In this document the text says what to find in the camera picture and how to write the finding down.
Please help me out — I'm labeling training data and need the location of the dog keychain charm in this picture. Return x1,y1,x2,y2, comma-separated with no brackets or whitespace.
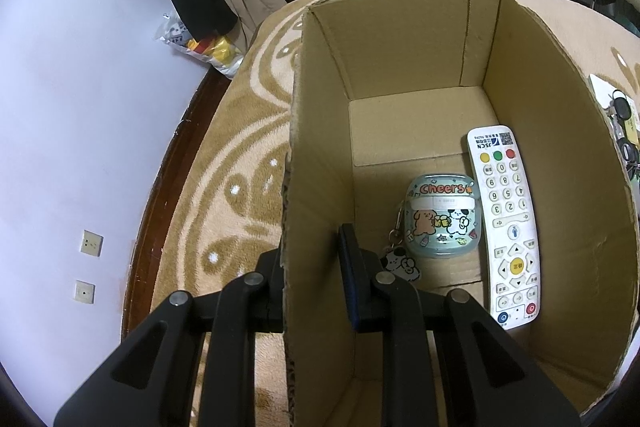
381,205,421,283

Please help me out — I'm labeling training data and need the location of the white tv remote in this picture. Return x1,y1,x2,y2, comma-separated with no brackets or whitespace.
466,124,540,329

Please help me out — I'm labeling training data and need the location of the cartoon earbuds case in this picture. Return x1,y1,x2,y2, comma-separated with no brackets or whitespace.
402,173,483,258

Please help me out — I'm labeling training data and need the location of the cardboard box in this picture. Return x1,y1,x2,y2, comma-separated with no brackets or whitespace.
281,0,639,426

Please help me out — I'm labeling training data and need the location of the bunch of keys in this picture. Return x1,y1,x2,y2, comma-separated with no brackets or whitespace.
605,89,639,181

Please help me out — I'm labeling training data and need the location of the plastic bag with toys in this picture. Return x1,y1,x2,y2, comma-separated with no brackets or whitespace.
155,12,244,79

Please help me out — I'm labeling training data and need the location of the lower wall socket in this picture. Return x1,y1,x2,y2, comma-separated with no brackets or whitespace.
73,280,96,305

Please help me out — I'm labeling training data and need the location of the wall socket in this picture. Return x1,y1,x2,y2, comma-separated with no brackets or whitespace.
79,230,103,257
73,280,96,305

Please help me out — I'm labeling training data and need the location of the upper wall socket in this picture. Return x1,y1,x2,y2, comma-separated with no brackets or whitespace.
79,230,103,257

